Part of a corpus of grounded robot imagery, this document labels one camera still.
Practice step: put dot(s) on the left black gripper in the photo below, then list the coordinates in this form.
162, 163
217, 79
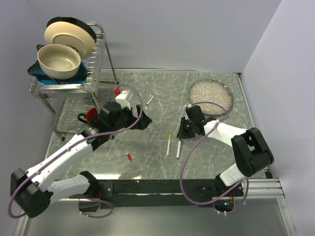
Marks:
142, 122

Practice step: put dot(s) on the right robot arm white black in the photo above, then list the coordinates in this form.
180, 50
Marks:
251, 152

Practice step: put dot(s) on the speckled plate dark rim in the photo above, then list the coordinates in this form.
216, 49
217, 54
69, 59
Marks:
212, 91

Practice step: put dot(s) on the red white marker pen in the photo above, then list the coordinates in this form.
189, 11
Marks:
150, 100

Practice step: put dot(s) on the blue dish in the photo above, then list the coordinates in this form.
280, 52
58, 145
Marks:
45, 80

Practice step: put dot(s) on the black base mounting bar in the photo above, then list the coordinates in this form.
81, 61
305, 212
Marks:
154, 192

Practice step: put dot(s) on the beige bowl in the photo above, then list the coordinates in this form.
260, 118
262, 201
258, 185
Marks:
58, 61

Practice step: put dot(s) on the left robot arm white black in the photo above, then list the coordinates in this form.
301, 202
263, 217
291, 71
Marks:
36, 188

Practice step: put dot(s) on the red black mug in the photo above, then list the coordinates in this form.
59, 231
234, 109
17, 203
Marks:
85, 118

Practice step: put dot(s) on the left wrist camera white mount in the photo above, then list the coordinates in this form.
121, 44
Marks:
123, 97

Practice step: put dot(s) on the green white marker pen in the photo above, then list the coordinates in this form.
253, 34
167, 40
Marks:
178, 149

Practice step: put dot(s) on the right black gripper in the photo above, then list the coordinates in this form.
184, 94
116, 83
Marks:
182, 133

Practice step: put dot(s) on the aluminium rail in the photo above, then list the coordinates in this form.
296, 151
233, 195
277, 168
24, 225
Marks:
258, 189

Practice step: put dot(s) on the beige plate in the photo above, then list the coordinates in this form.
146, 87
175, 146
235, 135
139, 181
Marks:
71, 35

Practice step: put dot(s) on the black plate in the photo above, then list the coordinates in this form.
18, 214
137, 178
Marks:
74, 21

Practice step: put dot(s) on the yellow white marker pen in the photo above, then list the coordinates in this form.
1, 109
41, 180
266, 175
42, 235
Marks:
168, 145

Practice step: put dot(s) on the metal dish rack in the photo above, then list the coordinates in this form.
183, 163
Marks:
88, 89

